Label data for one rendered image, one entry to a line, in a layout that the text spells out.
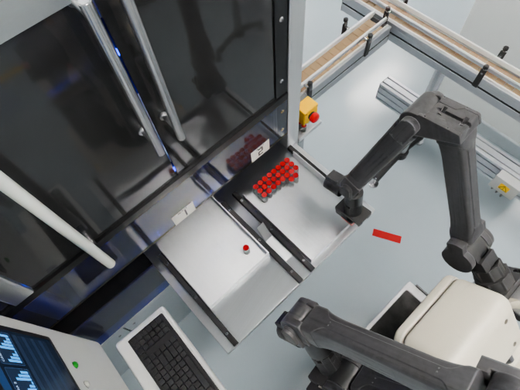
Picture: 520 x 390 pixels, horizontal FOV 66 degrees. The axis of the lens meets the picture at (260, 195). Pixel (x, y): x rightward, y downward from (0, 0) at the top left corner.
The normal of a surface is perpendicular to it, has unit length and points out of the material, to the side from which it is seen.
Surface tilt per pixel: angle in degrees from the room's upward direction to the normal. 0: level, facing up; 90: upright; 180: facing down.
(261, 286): 0
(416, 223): 0
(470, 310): 42
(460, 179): 86
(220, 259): 0
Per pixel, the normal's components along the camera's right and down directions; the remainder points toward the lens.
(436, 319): -0.50, -0.76
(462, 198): -0.67, 0.65
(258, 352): -0.05, -0.44
